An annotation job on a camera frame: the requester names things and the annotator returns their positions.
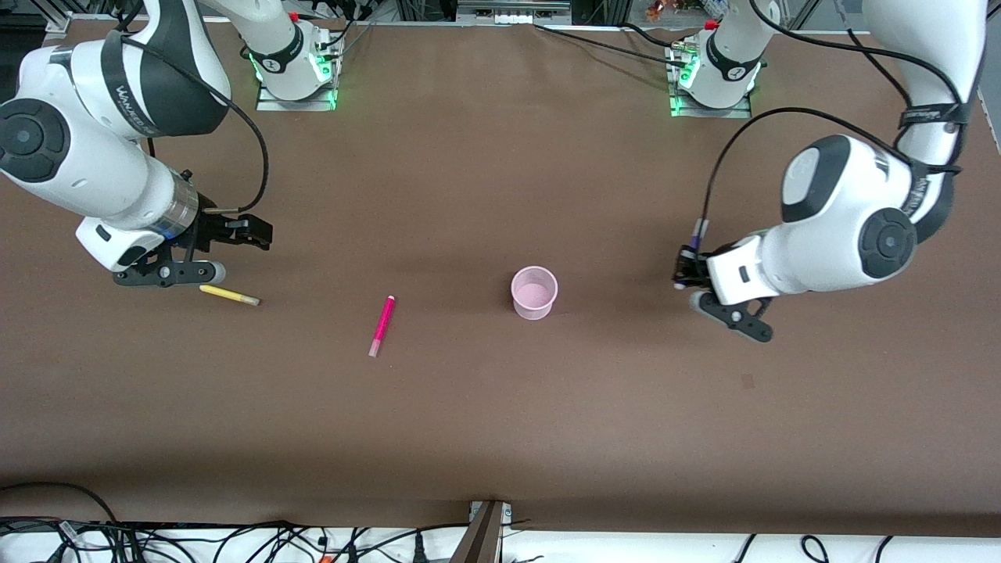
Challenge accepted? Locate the metal table edge bracket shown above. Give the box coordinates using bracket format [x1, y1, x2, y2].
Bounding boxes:
[452, 500, 514, 563]

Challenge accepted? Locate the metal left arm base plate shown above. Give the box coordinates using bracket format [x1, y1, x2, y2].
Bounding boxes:
[669, 90, 753, 120]

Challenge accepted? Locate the purple marker pen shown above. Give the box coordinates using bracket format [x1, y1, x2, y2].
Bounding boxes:
[674, 218, 711, 291]

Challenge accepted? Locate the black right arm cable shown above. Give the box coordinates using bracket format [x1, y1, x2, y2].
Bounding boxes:
[117, 0, 271, 217]

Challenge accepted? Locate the yellow marker pen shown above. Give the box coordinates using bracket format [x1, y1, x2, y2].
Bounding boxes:
[199, 283, 261, 307]

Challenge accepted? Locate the thick black floor cable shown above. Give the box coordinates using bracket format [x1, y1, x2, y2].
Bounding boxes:
[0, 482, 120, 526]

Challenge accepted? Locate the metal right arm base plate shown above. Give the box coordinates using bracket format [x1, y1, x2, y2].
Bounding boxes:
[256, 78, 339, 113]

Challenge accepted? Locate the pink plastic cup holder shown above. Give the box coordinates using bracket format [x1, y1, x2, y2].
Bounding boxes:
[511, 266, 559, 321]

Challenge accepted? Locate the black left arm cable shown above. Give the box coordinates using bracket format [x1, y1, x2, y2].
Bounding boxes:
[700, 0, 971, 235]

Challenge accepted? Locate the long black table cable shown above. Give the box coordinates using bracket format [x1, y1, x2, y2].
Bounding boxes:
[534, 23, 691, 62]

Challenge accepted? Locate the pink marker pen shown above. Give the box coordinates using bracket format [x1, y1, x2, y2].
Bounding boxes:
[368, 295, 397, 359]

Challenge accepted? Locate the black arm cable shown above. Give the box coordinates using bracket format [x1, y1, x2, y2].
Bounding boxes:
[700, 0, 971, 235]
[117, 0, 271, 217]

